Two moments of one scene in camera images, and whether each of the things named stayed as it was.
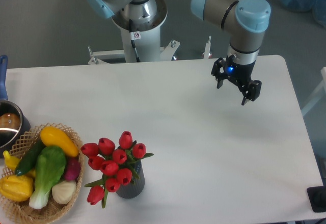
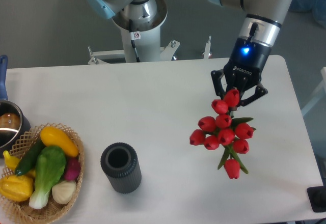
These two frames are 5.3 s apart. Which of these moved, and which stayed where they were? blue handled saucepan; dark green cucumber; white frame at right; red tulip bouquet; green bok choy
Moved: red tulip bouquet
Stayed: dark green cucumber; white frame at right; green bok choy; blue handled saucepan
